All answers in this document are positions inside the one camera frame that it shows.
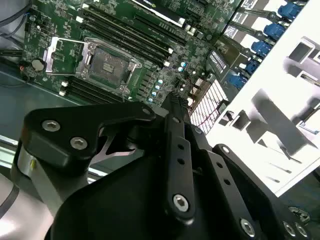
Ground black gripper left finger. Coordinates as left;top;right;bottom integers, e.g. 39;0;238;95
14;91;197;223

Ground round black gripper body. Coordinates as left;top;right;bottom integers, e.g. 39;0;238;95
45;121;241;240

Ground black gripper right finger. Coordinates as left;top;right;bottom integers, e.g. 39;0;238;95
178;94;316;240

